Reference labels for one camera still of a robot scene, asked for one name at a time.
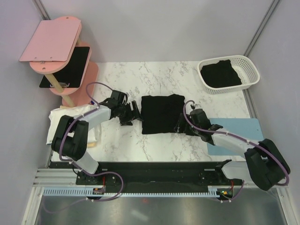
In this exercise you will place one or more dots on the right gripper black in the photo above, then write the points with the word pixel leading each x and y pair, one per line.
pixel 182 120

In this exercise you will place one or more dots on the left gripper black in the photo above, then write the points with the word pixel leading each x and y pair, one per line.
pixel 133 115

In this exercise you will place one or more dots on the black t shirt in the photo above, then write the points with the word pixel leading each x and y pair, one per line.
pixel 160 114
pixel 220 75

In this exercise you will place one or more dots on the white t shirt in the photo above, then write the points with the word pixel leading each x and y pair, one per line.
pixel 56 117

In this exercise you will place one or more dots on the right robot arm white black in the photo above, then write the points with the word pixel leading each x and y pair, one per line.
pixel 263 164

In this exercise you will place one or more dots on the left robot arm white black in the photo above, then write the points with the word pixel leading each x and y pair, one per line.
pixel 71 136

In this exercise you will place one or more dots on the black t shirt in basket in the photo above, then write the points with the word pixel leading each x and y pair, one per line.
pixel 220 75

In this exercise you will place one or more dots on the light blue folding board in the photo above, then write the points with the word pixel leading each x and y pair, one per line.
pixel 247 128

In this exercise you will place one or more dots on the black clipboard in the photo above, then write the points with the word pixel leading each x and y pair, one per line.
pixel 71 75

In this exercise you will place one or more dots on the pink tiered shelf stand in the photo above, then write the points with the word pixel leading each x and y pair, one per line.
pixel 50 50

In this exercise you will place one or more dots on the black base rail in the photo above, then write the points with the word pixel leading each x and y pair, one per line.
pixel 137 173

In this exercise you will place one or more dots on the light blue cable duct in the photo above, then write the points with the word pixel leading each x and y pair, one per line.
pixel 99 192

